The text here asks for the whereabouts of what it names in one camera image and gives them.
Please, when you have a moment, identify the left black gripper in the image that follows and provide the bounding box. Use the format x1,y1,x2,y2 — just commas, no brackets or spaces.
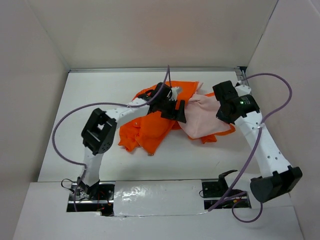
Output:
157,97,186,123

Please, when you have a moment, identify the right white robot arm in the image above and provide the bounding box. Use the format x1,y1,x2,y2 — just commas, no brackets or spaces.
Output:
213,81,303,203

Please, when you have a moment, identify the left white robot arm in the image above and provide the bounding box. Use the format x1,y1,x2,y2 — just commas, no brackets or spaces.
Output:
77,82,187,200

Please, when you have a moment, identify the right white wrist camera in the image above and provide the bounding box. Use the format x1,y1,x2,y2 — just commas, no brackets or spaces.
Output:
234,80,251,97

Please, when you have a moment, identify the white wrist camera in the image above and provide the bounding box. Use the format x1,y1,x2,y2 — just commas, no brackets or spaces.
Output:
234,80,251,97
170,86,183,99

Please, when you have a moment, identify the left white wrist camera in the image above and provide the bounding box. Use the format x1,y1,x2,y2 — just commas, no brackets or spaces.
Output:
170,86,183,99

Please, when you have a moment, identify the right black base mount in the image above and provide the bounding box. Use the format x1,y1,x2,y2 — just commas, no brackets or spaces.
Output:
199,170,250,210

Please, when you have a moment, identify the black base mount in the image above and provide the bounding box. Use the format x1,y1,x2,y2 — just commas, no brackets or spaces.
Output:
199,170,250,210
66,181,115,217

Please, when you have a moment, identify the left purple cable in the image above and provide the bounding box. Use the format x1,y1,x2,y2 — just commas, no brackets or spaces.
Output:
51,65,173,213

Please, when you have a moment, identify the purple cable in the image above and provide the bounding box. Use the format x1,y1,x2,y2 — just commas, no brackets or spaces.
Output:
207,72,293,223
51,65,173,213

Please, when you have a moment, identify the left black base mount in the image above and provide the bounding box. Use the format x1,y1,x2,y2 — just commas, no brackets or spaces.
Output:
66,181,115,217

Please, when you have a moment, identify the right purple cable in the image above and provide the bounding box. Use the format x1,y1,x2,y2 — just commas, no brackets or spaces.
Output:
207,72,293,223

